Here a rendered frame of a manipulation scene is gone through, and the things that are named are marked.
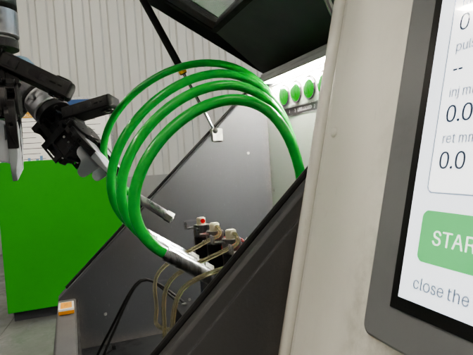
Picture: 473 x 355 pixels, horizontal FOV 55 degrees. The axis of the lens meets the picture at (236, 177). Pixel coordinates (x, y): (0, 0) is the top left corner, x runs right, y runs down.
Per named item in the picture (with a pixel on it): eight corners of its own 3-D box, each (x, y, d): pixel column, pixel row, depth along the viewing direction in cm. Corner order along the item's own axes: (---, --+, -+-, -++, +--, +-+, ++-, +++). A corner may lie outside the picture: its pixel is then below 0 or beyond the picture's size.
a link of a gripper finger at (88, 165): (98, 194, 87) (73, 162, 91) (118, 172, 87) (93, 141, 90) (87, 191, 84) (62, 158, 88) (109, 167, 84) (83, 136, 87)
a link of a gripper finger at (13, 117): (8, 149, 70) (3, 93, 70) (21, 148, 71) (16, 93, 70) (4, 148, 66) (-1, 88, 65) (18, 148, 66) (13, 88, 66)
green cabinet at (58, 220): (117, 279, 481) (108, 157, 475) (128, 303, 401) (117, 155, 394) (18, 295, 448) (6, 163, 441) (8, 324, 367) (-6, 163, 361)
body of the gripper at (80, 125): (79, 172, 95) (48, 134, 98) (108, 141, 94) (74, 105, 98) (55, 165, 87) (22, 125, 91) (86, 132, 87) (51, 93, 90)
